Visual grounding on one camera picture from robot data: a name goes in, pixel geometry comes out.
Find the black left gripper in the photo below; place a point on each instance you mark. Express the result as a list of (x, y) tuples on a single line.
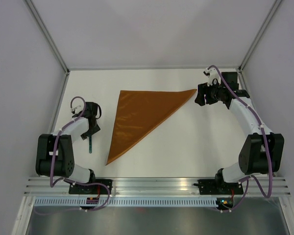
[(94, 130)]

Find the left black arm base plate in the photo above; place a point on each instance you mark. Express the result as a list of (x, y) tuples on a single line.
[(78, 189)]

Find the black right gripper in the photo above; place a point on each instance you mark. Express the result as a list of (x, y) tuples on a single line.
[(203, 89)]

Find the orange cloth napkin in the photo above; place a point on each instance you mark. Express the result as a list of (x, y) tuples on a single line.
[(138, 113)]

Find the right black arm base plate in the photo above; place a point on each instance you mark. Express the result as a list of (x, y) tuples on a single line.
[(211, 187)]

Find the aluminium frame post right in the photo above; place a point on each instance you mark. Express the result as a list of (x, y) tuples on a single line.
[(260, 33)]

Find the white slotted cable duct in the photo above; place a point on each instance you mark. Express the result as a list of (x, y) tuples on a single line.
[(130, 202)]

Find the aluminium frame post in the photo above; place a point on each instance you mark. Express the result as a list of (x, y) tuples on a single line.
[(260, 33), (46, 34)]

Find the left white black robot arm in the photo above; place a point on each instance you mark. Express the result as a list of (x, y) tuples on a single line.
[(55, 156)]

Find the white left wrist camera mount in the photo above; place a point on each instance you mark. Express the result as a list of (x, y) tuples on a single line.
[(76, 109)]

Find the aluminium frame post left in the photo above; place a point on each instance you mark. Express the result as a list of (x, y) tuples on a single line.
[(46, 34)]

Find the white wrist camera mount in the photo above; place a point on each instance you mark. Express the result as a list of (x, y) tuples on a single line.
[(213, 76), (76, 109)]

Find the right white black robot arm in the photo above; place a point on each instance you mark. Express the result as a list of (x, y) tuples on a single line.
[(262, 150)]

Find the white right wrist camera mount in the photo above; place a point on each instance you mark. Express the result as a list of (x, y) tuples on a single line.
[(213, 76)]

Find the aluminium front rail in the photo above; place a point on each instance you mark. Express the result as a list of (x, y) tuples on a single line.
[(153, 187)]

